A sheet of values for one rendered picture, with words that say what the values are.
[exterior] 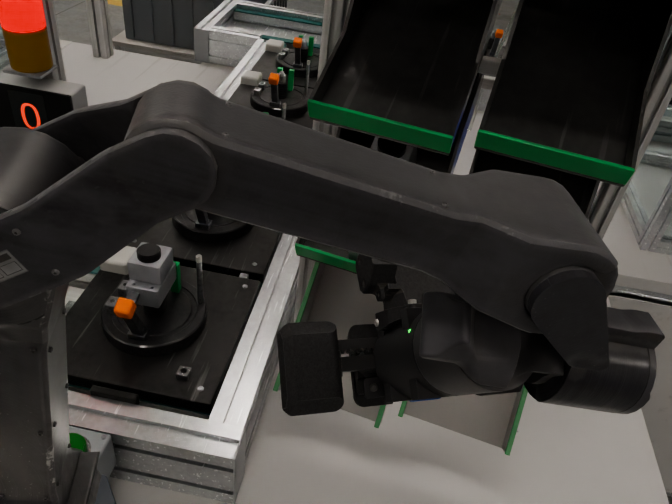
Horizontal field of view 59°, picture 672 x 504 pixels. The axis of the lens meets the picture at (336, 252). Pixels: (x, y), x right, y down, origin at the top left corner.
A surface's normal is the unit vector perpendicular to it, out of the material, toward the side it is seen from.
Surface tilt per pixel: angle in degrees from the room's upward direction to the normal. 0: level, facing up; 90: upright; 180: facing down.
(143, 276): 90
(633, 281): 90
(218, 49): 90
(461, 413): 45
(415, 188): 17
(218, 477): 90
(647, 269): 0
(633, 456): 0
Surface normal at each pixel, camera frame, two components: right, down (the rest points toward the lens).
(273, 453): 0.11, -0.78
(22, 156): 0.40, -0.73
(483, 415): -0.15, -0.15
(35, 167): 0.65, -0.62
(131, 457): -0.16, 0.60
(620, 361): 0.30, -0.11
